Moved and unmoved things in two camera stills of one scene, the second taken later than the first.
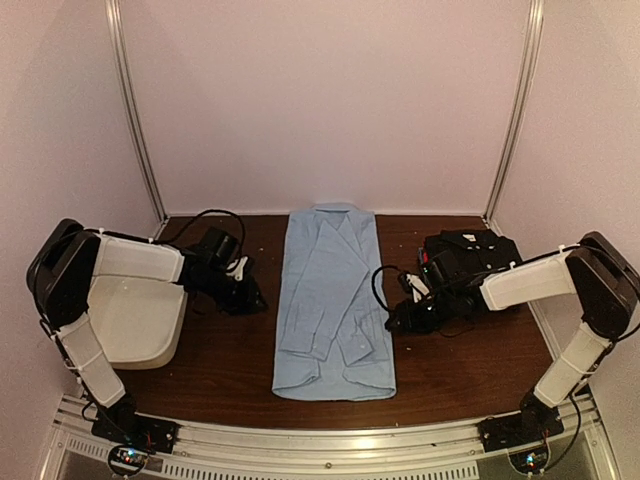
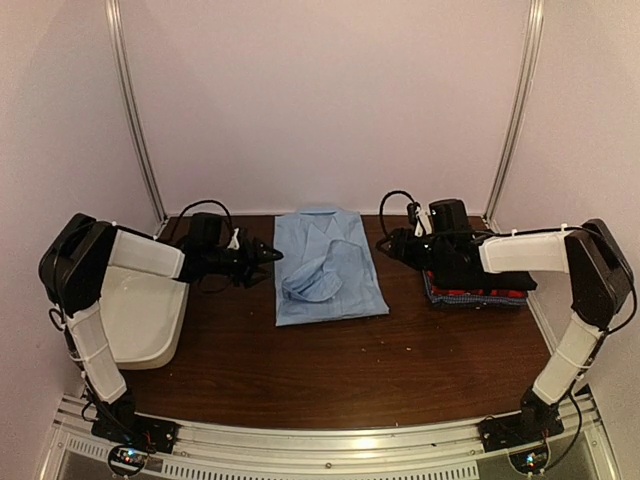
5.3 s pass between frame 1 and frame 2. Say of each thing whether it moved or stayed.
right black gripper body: moved
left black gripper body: moved
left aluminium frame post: stayed
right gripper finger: moved
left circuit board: stayed
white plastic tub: stayed
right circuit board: stayed
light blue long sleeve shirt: moved
